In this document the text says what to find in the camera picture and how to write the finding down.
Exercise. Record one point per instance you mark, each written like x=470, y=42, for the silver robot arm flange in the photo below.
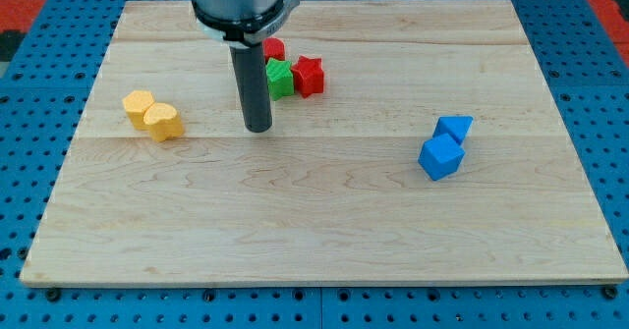
x=242, y=23

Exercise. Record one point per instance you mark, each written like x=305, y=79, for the green star block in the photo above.
x=279, y=78

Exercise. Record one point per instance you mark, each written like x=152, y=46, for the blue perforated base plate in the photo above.
x=43, y=93

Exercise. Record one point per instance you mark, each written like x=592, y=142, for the red star block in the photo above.
x=308, y=75

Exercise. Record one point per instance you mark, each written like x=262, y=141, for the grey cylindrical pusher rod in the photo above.
x=251, y=79

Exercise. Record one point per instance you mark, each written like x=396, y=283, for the blue triangle block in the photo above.
x=456, y=127

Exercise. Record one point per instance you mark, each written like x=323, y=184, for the yellow hexagon block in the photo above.
x=135, y=104

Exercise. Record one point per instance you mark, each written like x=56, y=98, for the red cylinder block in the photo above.
x=274, y=48

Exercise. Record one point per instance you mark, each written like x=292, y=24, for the yellow heart block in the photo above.
x=163, y=122

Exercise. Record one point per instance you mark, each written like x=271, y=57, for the light wooden board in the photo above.
x=333, y=194

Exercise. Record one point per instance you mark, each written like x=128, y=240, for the blue cube block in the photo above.
x=441, y=156

